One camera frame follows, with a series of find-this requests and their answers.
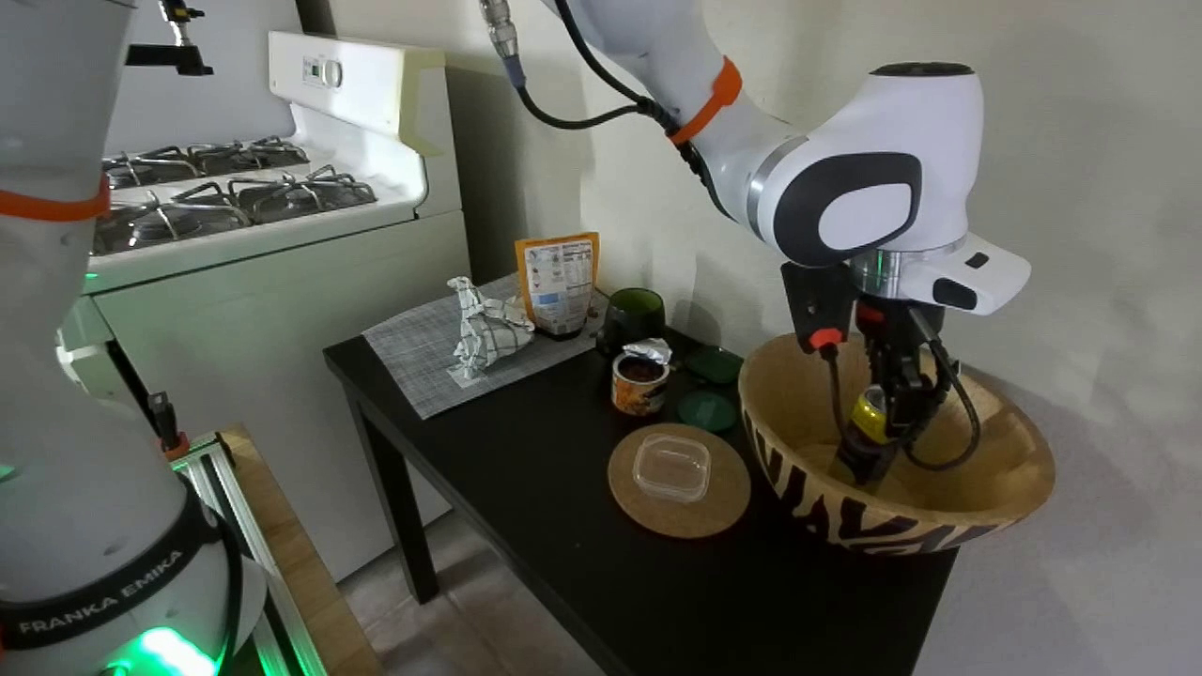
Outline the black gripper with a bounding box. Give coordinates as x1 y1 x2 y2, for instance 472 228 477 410
833 297 959 491

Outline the yellow and black drink can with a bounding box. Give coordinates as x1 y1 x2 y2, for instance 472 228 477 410
848 383 898 447

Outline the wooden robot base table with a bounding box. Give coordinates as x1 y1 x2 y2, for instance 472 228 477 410
165 429 383 676

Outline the brown patterned wooden bowl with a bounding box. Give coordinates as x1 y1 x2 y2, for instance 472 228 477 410
732 330 1061 558

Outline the orange nut can with foil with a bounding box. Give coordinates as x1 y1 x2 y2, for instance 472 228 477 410
609 335 679 422

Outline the square green plastic lid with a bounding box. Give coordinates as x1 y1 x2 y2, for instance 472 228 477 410
686 344 747 389

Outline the round green plastic lid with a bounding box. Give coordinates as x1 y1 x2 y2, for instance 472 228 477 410
674 385 744 439

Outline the clear square plastic lid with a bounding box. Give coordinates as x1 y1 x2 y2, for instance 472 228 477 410
630 434 717 508

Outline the dark green glass cup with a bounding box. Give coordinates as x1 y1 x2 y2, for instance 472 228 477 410
600 286 670 352

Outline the black side table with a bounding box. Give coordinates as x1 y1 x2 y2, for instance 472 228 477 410
318 327 962 676

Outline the orange snack pouch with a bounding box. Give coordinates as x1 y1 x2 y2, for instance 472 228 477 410
512 228 604 342

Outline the white checked dish cloth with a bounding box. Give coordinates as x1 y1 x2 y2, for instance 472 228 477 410
443 273 541 389

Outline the grey woven placemat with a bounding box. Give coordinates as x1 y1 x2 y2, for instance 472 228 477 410
359 273 611 423

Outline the white kitchen stove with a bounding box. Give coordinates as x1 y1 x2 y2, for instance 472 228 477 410
53 29 472 582

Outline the black stove burner grate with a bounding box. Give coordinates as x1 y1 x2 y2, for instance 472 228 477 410
99 133 312 196
89 165 379 260

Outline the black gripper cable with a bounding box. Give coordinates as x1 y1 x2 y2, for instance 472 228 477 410
818 335 987 478

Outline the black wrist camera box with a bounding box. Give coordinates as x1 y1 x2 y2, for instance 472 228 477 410
776 260 865 355

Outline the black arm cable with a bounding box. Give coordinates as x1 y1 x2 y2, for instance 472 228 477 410
482 0 756 218

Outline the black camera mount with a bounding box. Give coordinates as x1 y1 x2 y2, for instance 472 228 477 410
124 0 219 80

